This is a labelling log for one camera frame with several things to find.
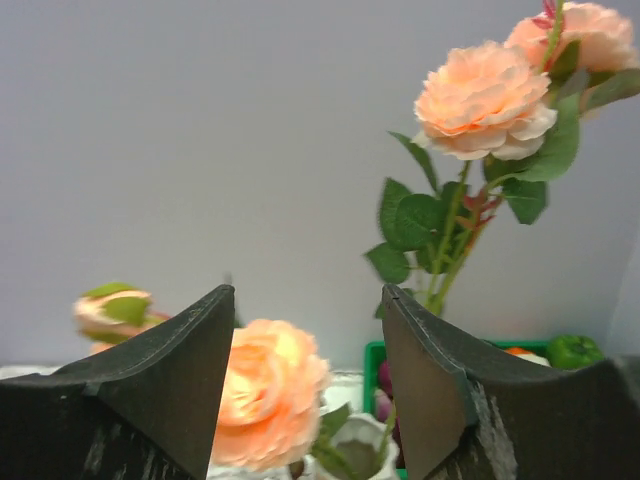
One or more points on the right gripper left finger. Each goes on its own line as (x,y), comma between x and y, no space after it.
(144,409)

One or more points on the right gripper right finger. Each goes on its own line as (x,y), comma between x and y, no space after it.
(468,410)

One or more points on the pink flower stem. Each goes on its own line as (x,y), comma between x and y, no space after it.
(498,122)
(270,409)

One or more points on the purple eggplant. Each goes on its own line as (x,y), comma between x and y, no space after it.
(384,406)

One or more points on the purple onion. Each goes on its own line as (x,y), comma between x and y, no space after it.
(384,378)

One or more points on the green plastic crate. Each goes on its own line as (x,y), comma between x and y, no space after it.
(375,354)

